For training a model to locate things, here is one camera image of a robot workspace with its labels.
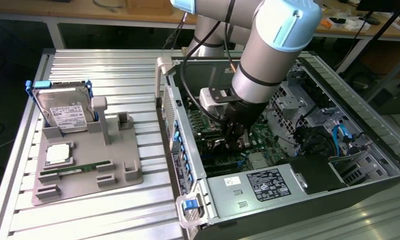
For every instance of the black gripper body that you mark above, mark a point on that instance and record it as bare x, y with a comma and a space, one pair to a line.
244, 112

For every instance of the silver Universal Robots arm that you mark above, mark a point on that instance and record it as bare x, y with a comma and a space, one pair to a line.
263, 62

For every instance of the green motherboard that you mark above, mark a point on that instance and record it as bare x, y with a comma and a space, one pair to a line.
263, 140

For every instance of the silver chipset heatsink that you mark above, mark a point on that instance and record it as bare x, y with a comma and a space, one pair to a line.
258, 161

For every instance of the grey metal disk bay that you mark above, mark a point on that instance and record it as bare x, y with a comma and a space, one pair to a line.
290, 105

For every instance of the grey power supply unit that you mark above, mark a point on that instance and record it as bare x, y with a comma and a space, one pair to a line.
227, 200

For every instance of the black open PC case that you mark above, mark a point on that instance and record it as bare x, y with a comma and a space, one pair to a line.
320, 207

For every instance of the wooden desk with grey legs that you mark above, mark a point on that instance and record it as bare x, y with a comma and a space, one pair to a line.
70, 13
340, 32

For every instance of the small orange item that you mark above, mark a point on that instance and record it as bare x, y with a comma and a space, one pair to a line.
326, 23

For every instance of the grey parts rack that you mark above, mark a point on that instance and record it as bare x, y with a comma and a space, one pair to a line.
87, 180

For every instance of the white and black device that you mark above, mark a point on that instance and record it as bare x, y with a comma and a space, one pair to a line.
350, 25

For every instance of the hard disk in blue carrier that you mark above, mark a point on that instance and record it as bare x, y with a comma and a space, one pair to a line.
70, 112

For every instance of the green RAM stick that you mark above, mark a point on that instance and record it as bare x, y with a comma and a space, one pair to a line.
74, 170

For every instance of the silver CPU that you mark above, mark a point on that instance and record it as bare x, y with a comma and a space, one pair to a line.
58, 153

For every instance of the black slanted pole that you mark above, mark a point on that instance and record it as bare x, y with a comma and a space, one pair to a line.
388, 21

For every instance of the black monitor with stand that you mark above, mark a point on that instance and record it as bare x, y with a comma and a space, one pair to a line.
387, 5

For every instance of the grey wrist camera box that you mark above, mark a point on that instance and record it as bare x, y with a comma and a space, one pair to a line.
208, 100

